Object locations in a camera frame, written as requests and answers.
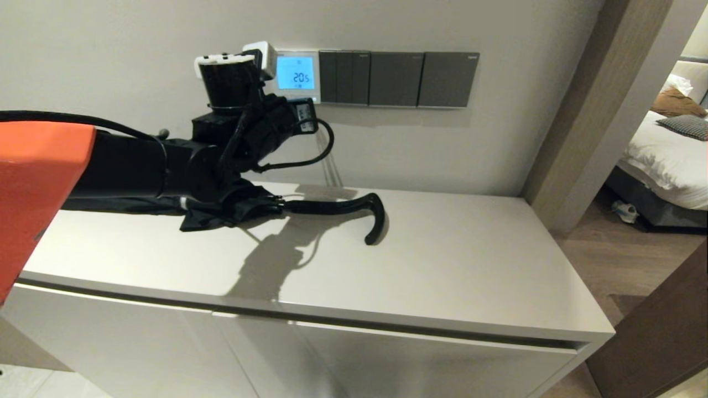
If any small white pillow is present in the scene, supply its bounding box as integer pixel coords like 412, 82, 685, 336
660, 74, 694, 98

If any large white pillow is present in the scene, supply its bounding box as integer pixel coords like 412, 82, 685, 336
671, 60, 708, 107

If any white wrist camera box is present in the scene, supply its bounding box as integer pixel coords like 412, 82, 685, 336
242, 41, 278, 82

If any black corrugated wrist cable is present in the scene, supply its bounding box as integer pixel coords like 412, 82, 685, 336
218, 108, 253, 172

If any black looping gripper cable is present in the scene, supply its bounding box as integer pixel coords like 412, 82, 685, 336
254, 118, 336, 173

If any grey single wall switch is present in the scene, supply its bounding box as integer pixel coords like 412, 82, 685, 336
418, 51, 480, 109
368, 51, 425, 108

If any white cabinet door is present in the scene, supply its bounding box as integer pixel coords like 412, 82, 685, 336
0, 283, 261, 398
213, 311, 580, 398

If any black umbrella with hooked handle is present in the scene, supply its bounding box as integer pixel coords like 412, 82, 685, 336
61, 185, 386, 247

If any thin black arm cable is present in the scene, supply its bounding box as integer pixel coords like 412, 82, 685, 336
0, 110, 165, 145

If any grey triple rocker switch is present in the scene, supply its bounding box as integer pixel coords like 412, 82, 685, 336
319, 50, 371, 106

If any white sideboard cabinet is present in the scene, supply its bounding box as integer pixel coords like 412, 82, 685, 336
0, 169, 616, 398

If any bed with white duvet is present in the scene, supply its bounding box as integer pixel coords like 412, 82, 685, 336
605, 55, 708, 231

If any brown cushion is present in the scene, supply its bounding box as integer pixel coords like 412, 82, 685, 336
649, 87, 708, 119

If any white thermostat with blue screen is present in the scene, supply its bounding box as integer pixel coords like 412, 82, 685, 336
274, 50, 322, 104

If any brown wooden door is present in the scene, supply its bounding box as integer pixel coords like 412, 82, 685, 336
585, 242, 708, 398

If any checkered grey pillow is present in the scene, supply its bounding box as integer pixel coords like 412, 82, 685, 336
656, 114, 708, 142

